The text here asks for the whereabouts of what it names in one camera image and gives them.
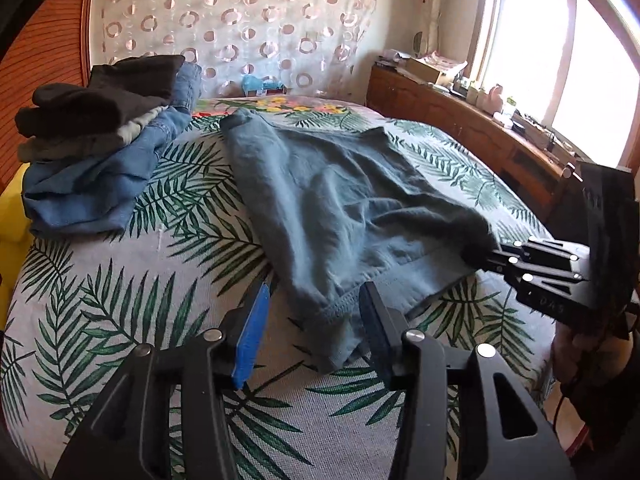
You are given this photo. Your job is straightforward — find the long wooden cabinet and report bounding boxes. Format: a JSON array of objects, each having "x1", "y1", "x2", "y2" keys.
[{"x1": 367, "y1": 62, "x2": 584, "y2": 227}]

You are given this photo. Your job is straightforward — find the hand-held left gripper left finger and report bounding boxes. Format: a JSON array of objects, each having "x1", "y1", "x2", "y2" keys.
[{"x1": 52, "y1": 280, "x2": 273, "y2": 480}]

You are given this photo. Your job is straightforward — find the white patterned bag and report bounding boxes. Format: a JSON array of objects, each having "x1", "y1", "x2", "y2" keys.
[{"x1": 430, "y1": 52, "x2": 469, "y2": 69}]

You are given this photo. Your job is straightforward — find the circle pattern sheer curtain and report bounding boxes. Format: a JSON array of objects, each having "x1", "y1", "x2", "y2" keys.
[{"x1": 90, "y1": 0, "x2": 417, "y2": 102}]

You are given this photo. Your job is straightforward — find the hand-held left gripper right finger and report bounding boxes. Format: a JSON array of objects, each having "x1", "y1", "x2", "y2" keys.
[{"x1": 359, "y1": 281, "x2": 578, "y2": 480}]

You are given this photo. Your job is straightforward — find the black folded pants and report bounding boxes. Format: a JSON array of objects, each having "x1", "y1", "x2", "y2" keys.
[{"x1": 15, "y1": 55, "x2": 186, "y2": 139}]

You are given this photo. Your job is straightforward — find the yellow plush toy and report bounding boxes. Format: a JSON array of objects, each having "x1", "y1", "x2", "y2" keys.
[{"x1": 0, "y1": 162, "x2": 33, "y2": 333}]

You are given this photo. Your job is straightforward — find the person's right hand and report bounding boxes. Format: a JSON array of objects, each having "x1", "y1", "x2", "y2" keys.
[{"x1": 551, "y1": 322, "x2": 593, "y2": 387}]

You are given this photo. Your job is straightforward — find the bundled window curtain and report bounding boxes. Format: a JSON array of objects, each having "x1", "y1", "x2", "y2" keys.
[{"x1": 410, "y1": 0, "x2": 442, "y2": 57}]

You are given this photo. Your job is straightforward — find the brown cardboard box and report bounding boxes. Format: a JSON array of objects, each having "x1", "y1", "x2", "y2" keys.
[{"x1": 405, "y1": 57, "x2": 454, "y2": 86}]

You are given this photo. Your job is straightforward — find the blue-grey short pants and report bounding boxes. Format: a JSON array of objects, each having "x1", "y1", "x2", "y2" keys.
[{"x1": 220, "y1": 108, "x2": 499, "y2": 373}]

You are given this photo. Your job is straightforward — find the stack of folded clothes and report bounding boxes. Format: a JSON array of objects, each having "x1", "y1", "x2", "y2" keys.
[{"x1": 21, "y1": 62, "x2": 203, "y2": 239}]

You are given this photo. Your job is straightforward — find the person's right forearm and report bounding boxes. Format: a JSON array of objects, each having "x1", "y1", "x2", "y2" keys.
[{"x1": 560, "y1": 330, "x2": 640, "y2": 461}]

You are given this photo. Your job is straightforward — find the floral blanket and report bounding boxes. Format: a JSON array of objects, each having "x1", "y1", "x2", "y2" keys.
[{"x1": 190, "y1": 95, "x2": 372, "y2": 132}]

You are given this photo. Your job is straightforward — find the grey folded pants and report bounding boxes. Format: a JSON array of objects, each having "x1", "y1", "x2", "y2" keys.
[{"x1": 17, "y1": 105, "x2": 168, "y2": 163}]

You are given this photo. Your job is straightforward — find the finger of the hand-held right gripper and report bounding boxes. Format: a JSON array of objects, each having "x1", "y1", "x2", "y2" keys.
[
  {"x1": 465, "y1": 255, "x2": 584, "y2": 286},
  {"x1": 492, "y1": 240, "x2": 592, "y2": 264}
]

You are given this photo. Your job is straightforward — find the bed with leaf-print sheet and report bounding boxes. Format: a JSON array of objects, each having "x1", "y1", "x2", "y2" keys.
[{"x1": 0, "y1": 105, "x2": 557, "y2": 480}]

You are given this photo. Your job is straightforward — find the wooden frame window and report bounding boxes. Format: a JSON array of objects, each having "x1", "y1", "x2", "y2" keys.
[{"x1": 470, "y1": 0, "x2": 640, "y2": 172}]

